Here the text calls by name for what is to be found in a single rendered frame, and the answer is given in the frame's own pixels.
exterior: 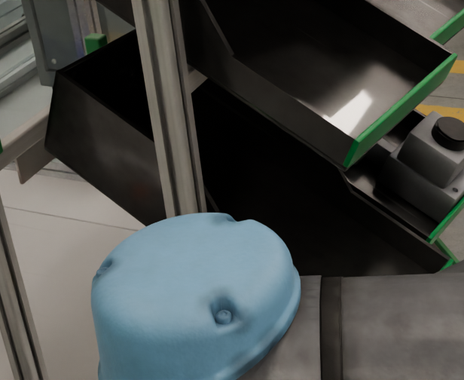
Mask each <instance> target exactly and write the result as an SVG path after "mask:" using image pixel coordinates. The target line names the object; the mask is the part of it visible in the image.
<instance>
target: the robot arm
mask: <svg viewBox="0 0 464 380"><path fill-rule="evenodd" d="M91 309H92V314H93V322H94V327H95V332H96V340H97V345H98V350H99V365H98V379H99V380H464V260H462V261H461V262H458V263H456V264H454V265H452V266H450V267H447V268H445V269H443V270H441V271H438V272H436V273H434V274H405V275H386V276H367V277H341V276H340V277H322V275H310V276H299V273H298V271H297V269H296V267H295V266H294V265H293V263H292V257H291V254H290V252H289V250H288V248H287V246H286V245H285V243H284V241H283V240H282V239H281V238H280V237H279V236H278V235H277V234H276V233H275V232H274V231H273V230H271V229H270V228H268V227H267V226H266V225H263V224H261V223H260V222H257V221H255V220H252V219H248V220H244V221H241V222H237V221H235V220H234V219H233V217H232V216H230V215H229V214H226V213H192V214H187V215H182V216H175V217H172V218H168V219H164V220H161V221H159V222H156V223H153V224H151V225H149V226H146V227H144V228H142V229H140V230H138V231H137V232H135V233H133V234H132V235H130V236H129V237H127V238H126V239H124V240H123V241H122V242H120V243H119V244H118V245H117V246H116V247H115V248H114V249H113V250H112V251H111V252H110V253H109V254H108V255H107V256H106V258H105V260H104V261H103V262H102V264H101V265H100V267H99V269H98V270H97V271H96V275H95V276H94V277H93V281H92V290H91Z"/></svg>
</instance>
